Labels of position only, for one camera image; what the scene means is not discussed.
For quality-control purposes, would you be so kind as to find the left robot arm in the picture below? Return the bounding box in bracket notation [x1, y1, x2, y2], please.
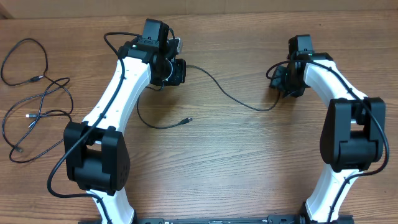
[63, 19, 186, 223]

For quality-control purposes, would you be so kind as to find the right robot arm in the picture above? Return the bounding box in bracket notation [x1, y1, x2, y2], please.
[266, 35, 389, 223]

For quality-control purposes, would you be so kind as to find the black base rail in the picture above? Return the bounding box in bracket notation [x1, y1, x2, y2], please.
[77, 213, 355, 224]

